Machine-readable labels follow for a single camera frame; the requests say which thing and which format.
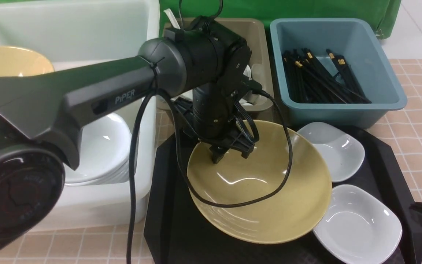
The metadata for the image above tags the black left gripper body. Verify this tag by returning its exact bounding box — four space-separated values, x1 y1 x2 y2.
174 88 259 164

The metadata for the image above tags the yellow noodle bowl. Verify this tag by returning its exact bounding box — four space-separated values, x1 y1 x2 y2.
186 120 332 244

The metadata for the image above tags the white square dish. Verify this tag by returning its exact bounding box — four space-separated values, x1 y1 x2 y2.
298 122 365 183
313 184 403 264

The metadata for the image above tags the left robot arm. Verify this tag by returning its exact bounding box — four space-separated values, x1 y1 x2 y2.
0 16 259 250

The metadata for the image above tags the pile of white spoons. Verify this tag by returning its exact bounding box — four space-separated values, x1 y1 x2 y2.
180 63 264 106

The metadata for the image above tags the brown spoon bin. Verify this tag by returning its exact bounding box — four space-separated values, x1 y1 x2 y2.
158 17 274 95

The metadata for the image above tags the bundle of black chopsticks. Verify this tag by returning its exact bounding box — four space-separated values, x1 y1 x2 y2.
281 48 372 104

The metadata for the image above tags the stack of white dishes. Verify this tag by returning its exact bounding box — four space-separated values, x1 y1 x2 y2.
65 113 131 187

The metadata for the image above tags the white spoon leaning on bin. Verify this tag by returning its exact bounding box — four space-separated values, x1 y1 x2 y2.
163 8 181 29

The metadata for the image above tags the black serving tray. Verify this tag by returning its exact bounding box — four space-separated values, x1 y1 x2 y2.
144 126 422 264

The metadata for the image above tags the blue chopstick bin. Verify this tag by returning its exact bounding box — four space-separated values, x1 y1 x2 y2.
270 18 407 129

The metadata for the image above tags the large white plastic tub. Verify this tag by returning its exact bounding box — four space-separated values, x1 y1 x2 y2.
0 0 160 232

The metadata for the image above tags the green cloth backdrop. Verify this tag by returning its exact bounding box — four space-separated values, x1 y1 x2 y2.
157 0 401 38

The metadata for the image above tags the stack of yellow bowls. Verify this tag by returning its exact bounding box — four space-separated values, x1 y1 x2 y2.
0 46 55 77

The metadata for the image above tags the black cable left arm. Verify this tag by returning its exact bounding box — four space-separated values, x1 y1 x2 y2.
126 0 293 264

